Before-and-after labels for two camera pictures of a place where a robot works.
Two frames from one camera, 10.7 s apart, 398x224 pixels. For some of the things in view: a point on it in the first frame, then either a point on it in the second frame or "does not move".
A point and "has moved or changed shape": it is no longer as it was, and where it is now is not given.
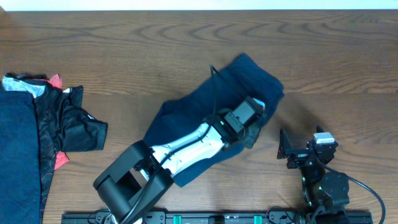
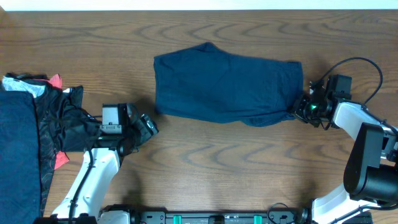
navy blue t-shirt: x=241 y=78 has moved or changed shape
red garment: x=55 y=81 does not move
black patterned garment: x=63 y=125 does not move
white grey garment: x=13 y=84 does not move
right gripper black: x=286 y=151 → x=298 y=111
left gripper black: x=254 y=139 → x=145 y=130
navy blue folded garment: x=20 y=184 does not move
